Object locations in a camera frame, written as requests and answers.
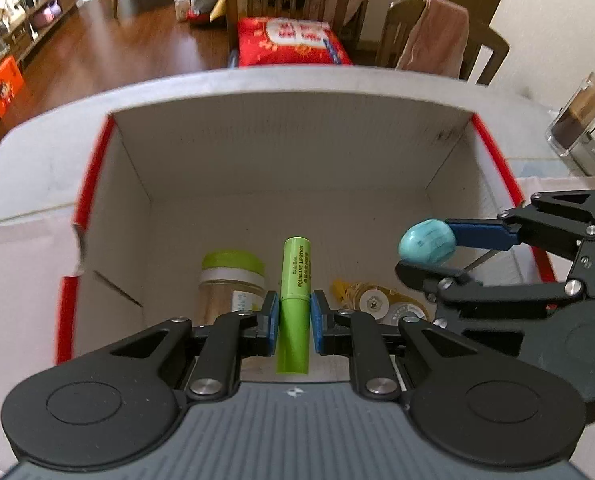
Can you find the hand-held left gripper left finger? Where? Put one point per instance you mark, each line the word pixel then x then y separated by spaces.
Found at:
pixel 270 324

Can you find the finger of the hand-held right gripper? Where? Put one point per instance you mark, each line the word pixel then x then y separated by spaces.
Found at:
pixel 502 292
pixel 477 234

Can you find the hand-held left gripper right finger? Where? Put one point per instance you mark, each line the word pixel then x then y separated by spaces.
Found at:
pixel 319 324

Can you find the green lip balm tube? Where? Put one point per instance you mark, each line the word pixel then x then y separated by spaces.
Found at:
pixel 293 305

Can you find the blue egg-shaped toy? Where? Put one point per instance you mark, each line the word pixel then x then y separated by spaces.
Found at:
pixel 427 241

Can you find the yellow correction tape dispenser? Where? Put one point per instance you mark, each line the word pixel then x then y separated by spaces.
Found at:
pixel 375 302

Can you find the glass jar with green lid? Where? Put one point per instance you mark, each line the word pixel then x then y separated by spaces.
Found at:
pixel 230 280

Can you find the red and white cardboard box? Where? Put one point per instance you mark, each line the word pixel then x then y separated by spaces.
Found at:
pixel 287 160

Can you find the glass jar with brown liquid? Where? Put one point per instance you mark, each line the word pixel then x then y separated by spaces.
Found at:
pixel 575 115

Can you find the dark wooden chair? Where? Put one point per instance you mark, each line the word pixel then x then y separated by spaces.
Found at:
pixel 490 47

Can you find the pink cloth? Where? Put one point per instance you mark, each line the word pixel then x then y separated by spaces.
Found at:
pixel 437 35

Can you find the red printed cushion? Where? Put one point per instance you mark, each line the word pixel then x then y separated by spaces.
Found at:
pixel 292 40

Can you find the small clear bottle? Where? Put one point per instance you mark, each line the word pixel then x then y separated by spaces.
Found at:
pixel 181 6

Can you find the orange printed box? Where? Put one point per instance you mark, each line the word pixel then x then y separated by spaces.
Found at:
pixel 0 85

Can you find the pink kettle-shaped ornament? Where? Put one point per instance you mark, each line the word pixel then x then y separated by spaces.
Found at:
pixel 45 16

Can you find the wooden media cabinet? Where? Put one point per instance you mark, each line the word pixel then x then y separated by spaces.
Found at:
pixel 32 20

